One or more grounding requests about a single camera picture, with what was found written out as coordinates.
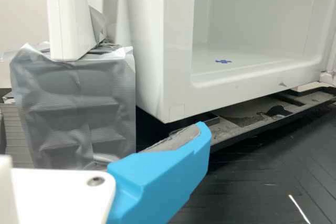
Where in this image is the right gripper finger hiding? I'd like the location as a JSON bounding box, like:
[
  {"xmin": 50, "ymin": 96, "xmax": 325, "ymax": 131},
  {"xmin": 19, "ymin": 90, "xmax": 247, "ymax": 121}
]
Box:
[{"xmin": 107, "ymin": 121, "xmax": 212, "ymax": 224}]

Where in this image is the black platform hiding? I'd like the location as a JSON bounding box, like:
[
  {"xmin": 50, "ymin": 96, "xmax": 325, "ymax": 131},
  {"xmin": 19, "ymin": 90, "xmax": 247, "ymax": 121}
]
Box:
[{"xmin": 135, "ymin": 103, "xmax": 336, "ymax": 224}]

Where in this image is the white incubator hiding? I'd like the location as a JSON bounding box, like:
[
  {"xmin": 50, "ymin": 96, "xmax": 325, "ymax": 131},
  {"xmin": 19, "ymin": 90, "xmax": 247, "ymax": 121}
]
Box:
[{"xmin": 103, "ymin": 0, "xmax": 336, "ymax": 124}]

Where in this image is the white pipette stand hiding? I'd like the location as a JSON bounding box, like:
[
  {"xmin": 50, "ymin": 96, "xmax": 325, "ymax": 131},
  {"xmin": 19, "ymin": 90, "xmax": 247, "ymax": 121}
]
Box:
[{"xmin": 9, "ymin": 0, "xmax": 136, "ymax": 169}]

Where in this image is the black tray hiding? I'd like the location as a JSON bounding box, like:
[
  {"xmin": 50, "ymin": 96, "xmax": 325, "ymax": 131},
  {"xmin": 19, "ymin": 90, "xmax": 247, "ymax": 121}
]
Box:
[{"xmin": 167, "ymin": 84, "xmax": 336, "ymax": 154}]

